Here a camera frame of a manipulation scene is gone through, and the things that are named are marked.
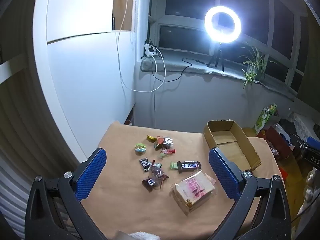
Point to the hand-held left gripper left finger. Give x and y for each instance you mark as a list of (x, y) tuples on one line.
[(90, 173)]

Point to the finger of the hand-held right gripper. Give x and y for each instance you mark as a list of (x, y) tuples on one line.
[(315, 141), (300, 142)]

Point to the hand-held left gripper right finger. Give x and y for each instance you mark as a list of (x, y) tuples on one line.
[(223, 173)]

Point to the cardboard box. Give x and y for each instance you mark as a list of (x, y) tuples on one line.
[(232, 147)]

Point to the sliced bread packet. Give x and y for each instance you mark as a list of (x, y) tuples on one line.
[(193, 192)]

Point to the dark chocolate bar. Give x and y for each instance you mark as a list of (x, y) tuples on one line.
[(188, 166)]

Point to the round green jelly cup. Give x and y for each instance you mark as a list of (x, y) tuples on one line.
[(140, 148)]

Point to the dark candy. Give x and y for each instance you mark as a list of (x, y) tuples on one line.
[(149, 183)]

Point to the light green candy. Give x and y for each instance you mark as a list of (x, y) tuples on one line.
[(167, 152)]

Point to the yellow candy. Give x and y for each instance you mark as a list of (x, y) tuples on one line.
[(150, 137)]

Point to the orange green candy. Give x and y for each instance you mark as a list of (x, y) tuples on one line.
[(157, 143)]

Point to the person's right hand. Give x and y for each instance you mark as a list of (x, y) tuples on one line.
[(310, 185)]

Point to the white lace cloth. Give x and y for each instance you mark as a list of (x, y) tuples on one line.
[(302, 122)]

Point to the red box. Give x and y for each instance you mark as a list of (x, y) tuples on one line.
[(276, 140)]

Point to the green carton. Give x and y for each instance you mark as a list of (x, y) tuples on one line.
[(265, 118)]

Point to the plastic jar red lid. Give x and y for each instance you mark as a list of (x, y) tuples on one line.
[(128, 122)]

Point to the potted spider plant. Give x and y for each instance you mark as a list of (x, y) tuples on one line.
[(252, 65)]

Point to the white wardrobe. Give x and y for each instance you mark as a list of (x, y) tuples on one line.
[(82, 80)]

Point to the grey windowsill mat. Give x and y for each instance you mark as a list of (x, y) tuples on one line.
[(175, 66)]

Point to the black tripod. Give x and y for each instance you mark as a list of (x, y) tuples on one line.
[(218, 55)]

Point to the white power strip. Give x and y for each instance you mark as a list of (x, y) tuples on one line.
[(148, 51)]

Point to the window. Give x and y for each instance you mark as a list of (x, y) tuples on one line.
[(190, 2)]

